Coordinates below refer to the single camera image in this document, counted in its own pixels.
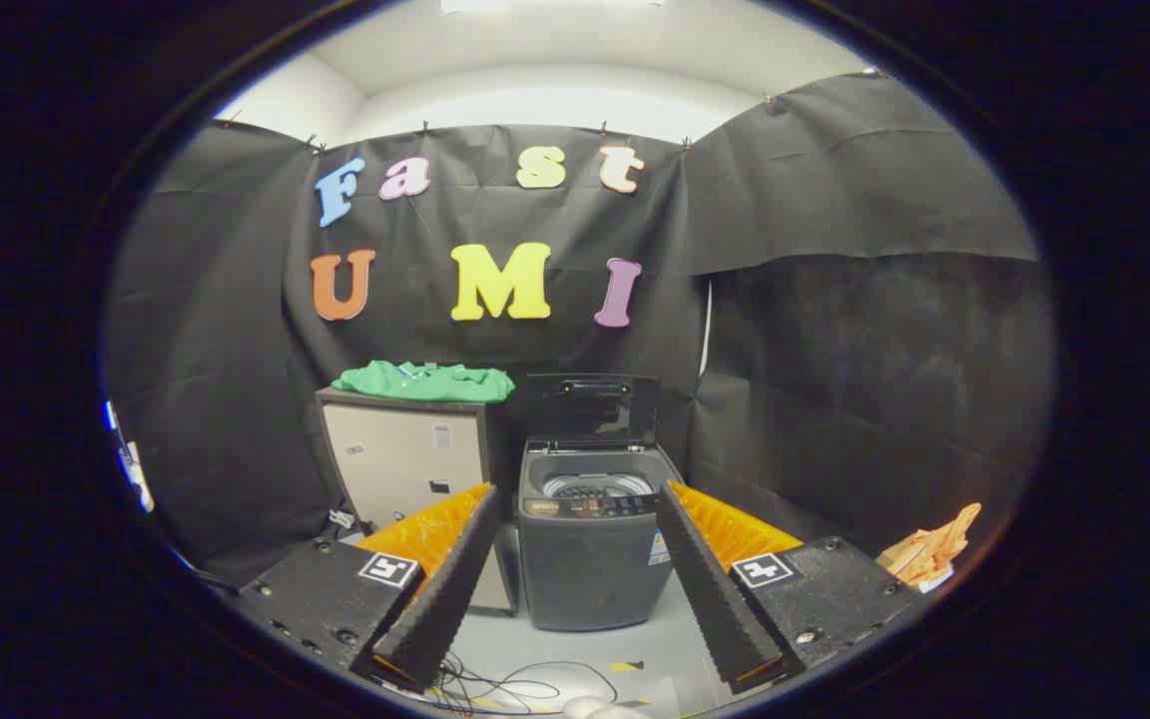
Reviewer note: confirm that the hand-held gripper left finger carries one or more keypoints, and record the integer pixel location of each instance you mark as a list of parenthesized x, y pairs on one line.
[(455, 579)]

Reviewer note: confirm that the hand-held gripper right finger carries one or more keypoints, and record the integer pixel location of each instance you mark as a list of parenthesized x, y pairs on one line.
[(705, 579)]

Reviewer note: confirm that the dark grey washing machine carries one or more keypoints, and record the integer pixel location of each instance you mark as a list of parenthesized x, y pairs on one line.
[(585, 569)]

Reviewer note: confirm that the green polo shirt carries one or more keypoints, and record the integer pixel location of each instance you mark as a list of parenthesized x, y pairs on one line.
[(425, 384)]

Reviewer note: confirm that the yellow black floor tape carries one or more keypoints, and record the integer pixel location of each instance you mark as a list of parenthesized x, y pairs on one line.
[(627, 665)]

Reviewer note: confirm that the small grey cabinet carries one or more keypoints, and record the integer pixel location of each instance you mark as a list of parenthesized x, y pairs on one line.
[(395, 459)]

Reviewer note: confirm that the orange cloth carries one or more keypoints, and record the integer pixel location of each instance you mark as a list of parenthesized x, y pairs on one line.
[(934, 549)]

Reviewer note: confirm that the white and blue object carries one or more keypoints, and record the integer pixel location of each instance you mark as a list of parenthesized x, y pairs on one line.
[(136, 474)]

